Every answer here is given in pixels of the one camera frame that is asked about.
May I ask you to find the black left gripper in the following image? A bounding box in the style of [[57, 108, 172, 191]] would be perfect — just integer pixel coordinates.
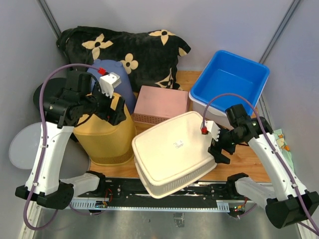
[[80, 82, 127, 125]]

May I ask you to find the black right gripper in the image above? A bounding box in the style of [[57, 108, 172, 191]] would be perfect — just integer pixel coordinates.
[[207, 123, 244, 163]]

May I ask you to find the blue bucket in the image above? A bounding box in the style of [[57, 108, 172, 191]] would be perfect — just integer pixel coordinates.
[[92, 59, 137, 114]]

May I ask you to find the yellow slatted basket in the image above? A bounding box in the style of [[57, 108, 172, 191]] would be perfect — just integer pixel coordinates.
[[73, 106, 137, 165]]

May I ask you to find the pink small tray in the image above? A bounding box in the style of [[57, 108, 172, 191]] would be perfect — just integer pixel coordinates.
[[133, 86, 188, 125]]

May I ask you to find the beige perforated basket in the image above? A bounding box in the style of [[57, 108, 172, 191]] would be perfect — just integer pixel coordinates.
[[132, 111, 217, 199]]

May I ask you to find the grey bucket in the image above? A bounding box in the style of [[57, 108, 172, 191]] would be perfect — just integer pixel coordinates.
[[9, 122, 90, 179]]

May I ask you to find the blue rimmed white tub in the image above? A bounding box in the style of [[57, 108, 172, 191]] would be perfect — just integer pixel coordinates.
[[188, 91, 236, 130]]

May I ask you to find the black large bucket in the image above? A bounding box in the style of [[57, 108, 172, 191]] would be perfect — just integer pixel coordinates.
[[33, 78, 66, 111]]

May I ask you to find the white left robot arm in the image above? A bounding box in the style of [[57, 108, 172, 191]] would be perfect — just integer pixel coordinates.
[[15, 71, 126, 210]]

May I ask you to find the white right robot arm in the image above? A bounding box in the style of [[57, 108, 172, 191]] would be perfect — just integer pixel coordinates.
[[201, 104, 319, 229]]

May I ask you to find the green cloth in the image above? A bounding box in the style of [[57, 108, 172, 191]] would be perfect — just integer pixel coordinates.
[[273, 129, 295, 172]]

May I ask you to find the black floral pillow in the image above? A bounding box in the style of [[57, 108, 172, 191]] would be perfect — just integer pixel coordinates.
[[56, 26, 191, 92]]

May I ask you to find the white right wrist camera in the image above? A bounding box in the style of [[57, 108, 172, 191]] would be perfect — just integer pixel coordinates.
[[201, 120, 221, 141]]

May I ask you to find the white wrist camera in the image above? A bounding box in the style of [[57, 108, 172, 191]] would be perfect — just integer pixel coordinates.
[[201, 120, 221, 141], [98, 68, 121, 98]]

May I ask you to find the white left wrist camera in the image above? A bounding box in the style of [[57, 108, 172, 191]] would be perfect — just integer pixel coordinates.
[[98, 68, 121, 98]]

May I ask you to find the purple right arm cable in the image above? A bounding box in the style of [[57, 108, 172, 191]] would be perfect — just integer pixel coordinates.
[[202, 93, 319, 236]]

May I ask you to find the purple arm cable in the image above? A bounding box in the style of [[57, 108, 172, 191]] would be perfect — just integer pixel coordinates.
[[22, 63, 110, 231], [202, 93, 319, 236]]

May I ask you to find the black mounting rail plate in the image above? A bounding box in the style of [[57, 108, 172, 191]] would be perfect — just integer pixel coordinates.
[[71, 178, 246, 210]]

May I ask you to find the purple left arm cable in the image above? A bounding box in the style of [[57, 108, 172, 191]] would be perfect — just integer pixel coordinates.
[[22, 63, 110, 231]]

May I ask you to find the aluminium frame rail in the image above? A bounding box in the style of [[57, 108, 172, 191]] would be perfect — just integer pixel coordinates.
[[259, 0, 303, 64], [36, 0, 61, 38]]

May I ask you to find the right aluminium frame rail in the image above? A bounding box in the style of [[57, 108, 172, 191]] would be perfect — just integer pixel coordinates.
[[259, 0, 303, 64]]

